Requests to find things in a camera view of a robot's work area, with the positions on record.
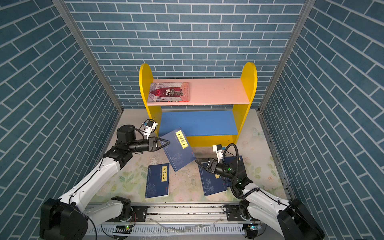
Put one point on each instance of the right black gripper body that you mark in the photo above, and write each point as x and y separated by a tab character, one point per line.
221	169

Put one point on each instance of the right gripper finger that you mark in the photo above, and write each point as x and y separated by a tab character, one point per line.
203	161
203	170

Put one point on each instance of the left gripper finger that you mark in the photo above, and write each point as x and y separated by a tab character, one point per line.
156	146
158	141

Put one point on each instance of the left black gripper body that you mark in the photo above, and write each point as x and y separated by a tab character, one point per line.
142	145

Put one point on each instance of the navy book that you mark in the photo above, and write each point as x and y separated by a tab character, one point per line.
211	184
232	162
158	181
179	152

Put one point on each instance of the Hamlet picture book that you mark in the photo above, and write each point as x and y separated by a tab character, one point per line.
169	92

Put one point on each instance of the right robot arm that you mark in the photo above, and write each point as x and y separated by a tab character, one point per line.
291	219

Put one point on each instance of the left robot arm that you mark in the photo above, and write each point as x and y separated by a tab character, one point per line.
66	218

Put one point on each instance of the yellow pink blue bookshelf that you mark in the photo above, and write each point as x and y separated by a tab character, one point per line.
208	127

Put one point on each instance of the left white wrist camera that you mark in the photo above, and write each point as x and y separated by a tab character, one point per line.
149	126

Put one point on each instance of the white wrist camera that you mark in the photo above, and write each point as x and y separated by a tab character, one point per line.
149	126
218	149

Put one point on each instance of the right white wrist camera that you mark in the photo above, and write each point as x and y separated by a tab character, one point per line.
218	149

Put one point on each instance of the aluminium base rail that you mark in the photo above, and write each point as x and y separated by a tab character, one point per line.
188	213

